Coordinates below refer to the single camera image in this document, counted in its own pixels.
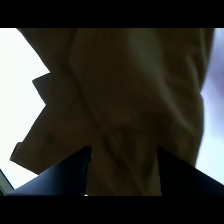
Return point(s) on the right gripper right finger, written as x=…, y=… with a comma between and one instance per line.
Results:
x=186, y=181

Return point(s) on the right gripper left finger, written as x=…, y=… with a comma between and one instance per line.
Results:
x=63, y=176

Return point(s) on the brown garment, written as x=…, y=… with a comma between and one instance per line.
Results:
x=126, y=100

